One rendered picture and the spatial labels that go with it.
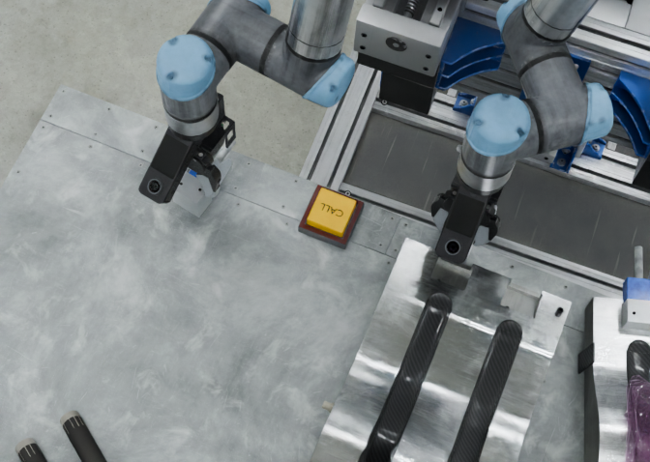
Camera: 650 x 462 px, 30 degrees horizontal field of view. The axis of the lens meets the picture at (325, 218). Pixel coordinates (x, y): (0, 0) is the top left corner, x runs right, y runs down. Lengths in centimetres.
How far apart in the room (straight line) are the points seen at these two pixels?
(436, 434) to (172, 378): 41
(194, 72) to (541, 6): 45
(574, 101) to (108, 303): 76
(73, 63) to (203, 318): 128
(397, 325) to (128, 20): 150
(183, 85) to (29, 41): 151
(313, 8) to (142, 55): 151
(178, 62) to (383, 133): 113
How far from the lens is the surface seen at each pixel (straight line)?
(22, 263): 192
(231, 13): 163
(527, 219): 260
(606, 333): 184
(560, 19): 160
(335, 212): 187
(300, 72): 159
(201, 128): 167
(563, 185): 265
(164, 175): 174
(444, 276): 182
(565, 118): 160
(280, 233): 190
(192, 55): 158
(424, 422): 170
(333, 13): 152
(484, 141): 156
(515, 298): 182
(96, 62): 300
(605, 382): 181
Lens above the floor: 255
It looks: 66 degrees down
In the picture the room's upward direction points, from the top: 5 degrees clockwise
